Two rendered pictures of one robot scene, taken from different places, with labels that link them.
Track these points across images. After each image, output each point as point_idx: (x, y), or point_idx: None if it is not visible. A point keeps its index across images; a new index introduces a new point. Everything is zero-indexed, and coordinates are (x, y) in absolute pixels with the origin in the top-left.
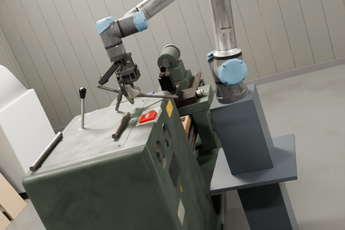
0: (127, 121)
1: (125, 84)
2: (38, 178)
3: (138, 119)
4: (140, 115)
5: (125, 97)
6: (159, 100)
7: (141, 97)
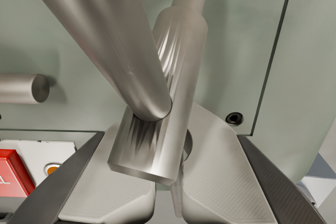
0: None
1: (204, 219)
2: None
3: (1, 135)
4: (37, 137)
5: (110, 126)
6: (161, 185)
7: (316, 101)
